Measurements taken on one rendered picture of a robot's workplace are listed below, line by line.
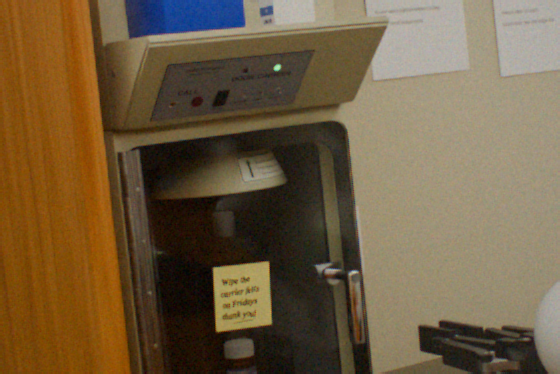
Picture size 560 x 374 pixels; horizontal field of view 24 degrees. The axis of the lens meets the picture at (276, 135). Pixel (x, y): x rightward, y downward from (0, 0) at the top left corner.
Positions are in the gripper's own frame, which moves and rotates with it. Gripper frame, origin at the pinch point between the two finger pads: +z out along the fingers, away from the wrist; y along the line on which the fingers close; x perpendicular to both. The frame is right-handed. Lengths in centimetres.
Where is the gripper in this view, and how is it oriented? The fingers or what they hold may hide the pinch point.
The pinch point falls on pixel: (450, 339)
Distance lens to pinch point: 145.4
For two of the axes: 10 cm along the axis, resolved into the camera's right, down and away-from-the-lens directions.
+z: -5.1, 0.1, 8.6
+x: 0.9, 9.9, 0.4
